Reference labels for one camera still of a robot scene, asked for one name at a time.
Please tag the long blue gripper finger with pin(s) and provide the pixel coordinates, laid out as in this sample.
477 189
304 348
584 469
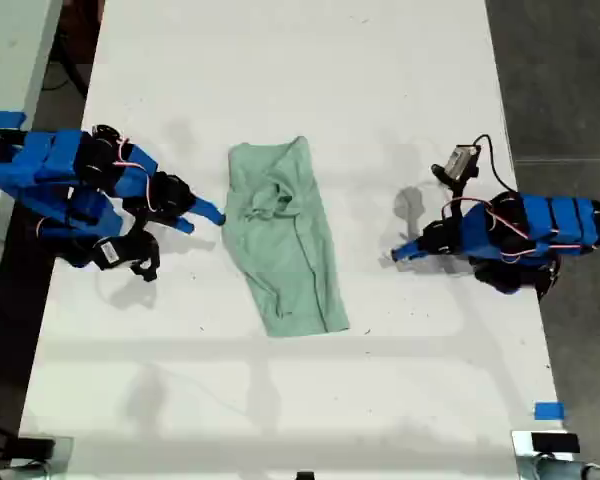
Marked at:
207 210

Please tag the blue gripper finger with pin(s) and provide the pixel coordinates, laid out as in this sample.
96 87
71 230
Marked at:
409 256
407 246

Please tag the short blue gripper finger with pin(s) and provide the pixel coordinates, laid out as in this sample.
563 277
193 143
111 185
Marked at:
184 224

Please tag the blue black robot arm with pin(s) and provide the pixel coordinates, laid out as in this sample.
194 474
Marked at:
545 225
40 165

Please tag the pale green t-shirt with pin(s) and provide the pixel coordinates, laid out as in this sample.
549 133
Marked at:
285 240

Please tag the small blue tape strip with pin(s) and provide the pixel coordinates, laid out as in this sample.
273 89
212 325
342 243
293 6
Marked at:
549 411

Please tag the pale side table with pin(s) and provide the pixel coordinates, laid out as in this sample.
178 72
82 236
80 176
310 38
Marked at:
10 55

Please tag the short black camera stalk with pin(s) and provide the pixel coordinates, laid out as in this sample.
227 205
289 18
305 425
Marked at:
459 192

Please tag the black camera box white label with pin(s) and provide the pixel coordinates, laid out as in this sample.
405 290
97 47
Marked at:
115 252

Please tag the black camera box silver face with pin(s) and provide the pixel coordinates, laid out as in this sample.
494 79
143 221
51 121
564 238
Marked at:
457 162

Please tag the black box on white bracket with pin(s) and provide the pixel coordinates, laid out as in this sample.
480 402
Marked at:
555 443

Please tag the grey pipe frame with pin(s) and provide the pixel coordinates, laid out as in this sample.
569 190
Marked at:
560 470

